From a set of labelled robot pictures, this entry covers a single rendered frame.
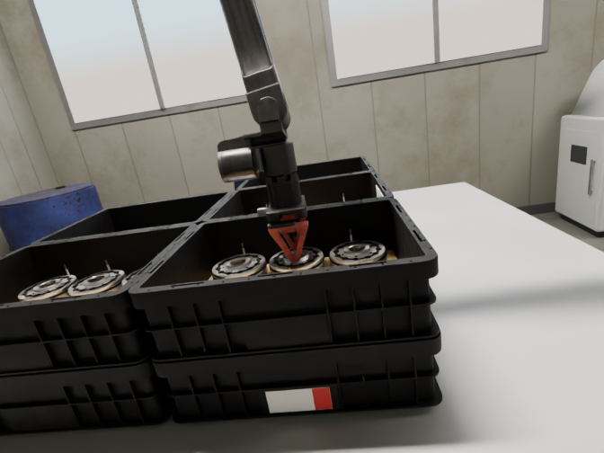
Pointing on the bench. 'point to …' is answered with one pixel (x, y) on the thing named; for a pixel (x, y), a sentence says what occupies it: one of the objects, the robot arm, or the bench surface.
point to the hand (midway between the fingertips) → (294, 251)
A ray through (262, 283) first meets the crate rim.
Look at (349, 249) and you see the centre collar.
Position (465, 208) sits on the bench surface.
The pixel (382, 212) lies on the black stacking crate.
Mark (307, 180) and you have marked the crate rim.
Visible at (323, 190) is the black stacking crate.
